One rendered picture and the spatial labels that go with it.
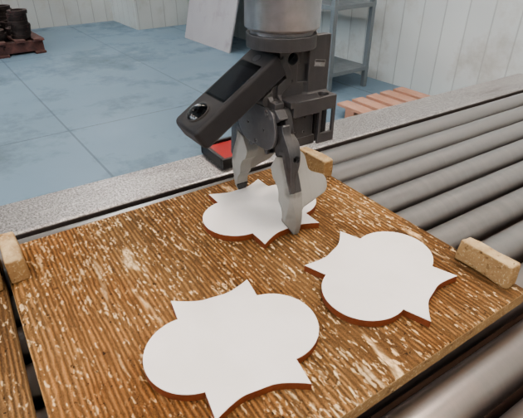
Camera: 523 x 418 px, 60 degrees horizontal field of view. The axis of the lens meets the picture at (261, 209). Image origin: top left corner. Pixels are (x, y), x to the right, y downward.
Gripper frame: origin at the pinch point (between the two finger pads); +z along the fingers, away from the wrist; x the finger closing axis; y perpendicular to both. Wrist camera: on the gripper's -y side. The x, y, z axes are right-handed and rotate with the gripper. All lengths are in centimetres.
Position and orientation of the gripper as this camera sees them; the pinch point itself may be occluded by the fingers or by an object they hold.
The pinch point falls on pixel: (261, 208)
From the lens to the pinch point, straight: 54.3
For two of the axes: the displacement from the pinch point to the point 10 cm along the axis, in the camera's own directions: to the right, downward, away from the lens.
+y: 8.3, -2.8, 4.8
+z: -0.1, 8.5, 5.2
